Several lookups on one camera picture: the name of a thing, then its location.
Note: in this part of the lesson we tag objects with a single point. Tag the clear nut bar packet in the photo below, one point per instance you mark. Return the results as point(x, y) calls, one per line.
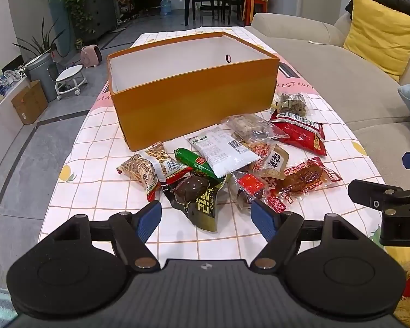
point(252, 128)

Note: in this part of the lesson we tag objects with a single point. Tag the brown cardboard carton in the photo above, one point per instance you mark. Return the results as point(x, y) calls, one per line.
point(29, 104)

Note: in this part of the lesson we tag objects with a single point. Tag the beige sofa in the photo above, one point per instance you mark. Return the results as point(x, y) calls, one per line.
point(328, 61)

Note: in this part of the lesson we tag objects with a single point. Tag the grey trash bin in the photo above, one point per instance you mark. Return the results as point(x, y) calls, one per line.
point(42, 75)

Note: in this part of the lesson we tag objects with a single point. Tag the brown white label packet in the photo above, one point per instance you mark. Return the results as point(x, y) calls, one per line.
point(273, 164)

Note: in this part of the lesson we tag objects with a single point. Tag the green sausage packet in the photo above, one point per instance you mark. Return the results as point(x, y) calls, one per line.
point(191, 159)

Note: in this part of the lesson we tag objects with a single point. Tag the pink heater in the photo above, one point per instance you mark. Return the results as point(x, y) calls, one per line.
point(90, 56)

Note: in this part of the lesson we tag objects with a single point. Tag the white snack packet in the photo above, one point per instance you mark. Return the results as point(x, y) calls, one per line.
point(222, 150)

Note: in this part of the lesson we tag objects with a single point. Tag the yellow cushion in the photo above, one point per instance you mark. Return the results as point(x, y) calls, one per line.
point(382, 37)

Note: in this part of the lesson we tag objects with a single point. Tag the orange cardboard box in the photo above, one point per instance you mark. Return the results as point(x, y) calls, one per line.
point(191, 109)

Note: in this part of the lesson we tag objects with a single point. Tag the spiky leaf plant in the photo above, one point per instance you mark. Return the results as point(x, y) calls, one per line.
point(42, 42)

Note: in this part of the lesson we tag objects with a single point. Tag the white shelf with toys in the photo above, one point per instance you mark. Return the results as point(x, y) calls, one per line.
point(0, 88)

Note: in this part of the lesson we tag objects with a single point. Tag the white wheeled stool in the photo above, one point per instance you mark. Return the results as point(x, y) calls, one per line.
point(70, 75)

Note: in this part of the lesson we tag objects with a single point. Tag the small red packet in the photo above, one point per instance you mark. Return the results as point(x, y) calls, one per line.
point(247, 186)

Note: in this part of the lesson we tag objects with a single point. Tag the chicken leg packet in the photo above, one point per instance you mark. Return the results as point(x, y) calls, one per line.
point(304, 179)

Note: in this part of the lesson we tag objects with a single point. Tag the dark drawer cabinet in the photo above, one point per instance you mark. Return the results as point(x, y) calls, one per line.
point(100, 10)

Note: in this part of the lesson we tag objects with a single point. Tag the blue water bottle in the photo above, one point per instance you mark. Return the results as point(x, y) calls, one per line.
point(165, 6)

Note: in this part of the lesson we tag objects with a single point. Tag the orange stool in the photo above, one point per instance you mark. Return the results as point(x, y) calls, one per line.
point(256, 3)

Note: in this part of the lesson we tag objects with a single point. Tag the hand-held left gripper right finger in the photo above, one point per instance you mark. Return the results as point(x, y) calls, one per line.
point(264, 220)

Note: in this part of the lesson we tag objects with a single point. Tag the red snack packet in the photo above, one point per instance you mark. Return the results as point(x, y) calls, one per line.
point(300, 129)

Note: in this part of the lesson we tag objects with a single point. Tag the black braised egg packet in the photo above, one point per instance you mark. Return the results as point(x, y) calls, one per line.
point(198, 201)

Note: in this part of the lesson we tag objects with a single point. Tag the checkered tablecloth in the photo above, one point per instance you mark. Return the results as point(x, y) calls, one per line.
point(99, 164)

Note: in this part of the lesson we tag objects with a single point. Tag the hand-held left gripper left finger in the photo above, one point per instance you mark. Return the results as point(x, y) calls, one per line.
point(148, 222)

